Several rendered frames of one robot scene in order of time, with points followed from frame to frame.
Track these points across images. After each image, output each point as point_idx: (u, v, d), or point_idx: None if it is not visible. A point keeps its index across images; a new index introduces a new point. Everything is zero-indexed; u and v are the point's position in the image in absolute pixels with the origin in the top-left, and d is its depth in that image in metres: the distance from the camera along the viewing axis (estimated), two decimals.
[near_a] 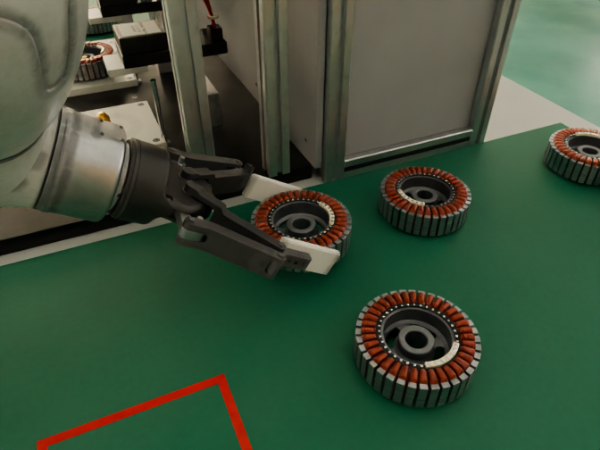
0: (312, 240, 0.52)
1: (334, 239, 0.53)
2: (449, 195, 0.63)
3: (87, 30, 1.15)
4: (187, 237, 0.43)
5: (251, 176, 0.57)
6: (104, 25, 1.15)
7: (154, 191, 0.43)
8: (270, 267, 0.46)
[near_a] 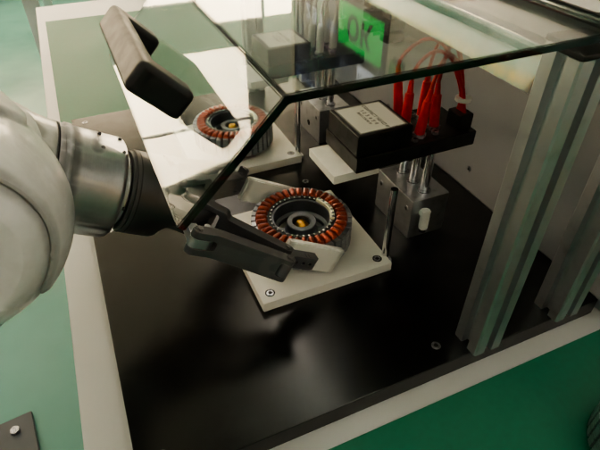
0: None
1: None
2: None
3: None
4: (196, 246, 0.43)
5: (246, 179, 0.57)
6: None
7: (160, 202, 0.43)
8: (280, 270, 0.46)
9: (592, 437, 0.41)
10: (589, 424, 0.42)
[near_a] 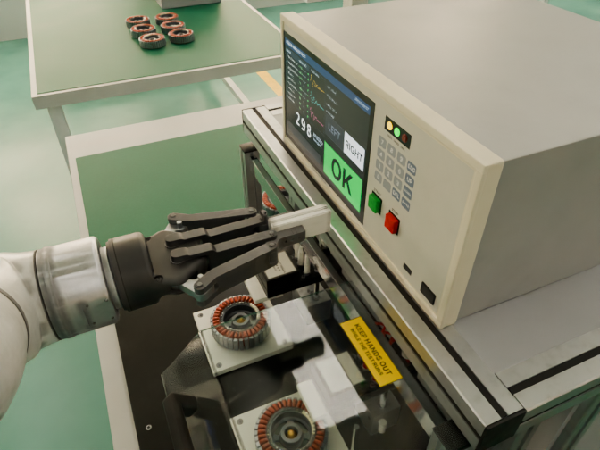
0: None
1: None
2: None
3: None
4: (176, 219, 0.56)
5: None
6: None
7: None
8: (246, 217, 0.57)
9: None
10: None
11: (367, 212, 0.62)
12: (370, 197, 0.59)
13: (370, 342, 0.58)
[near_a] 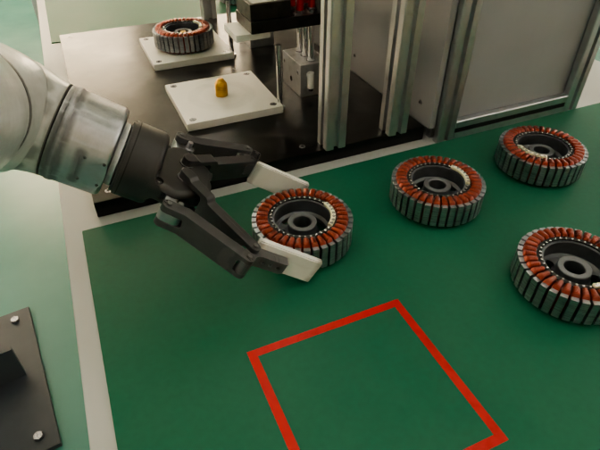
0: (457, 196, 0.57)
1: (475, 196, 0.58)
2: (565, 151, 0.67)
3: None
4: (179, 138, 0.55)
5: None
6: (324, 256, 0.52)
7: None
8: (240, 152, 0.61)
9: (390, 186, 0.63)
10: None
11: None
12: None
13: None
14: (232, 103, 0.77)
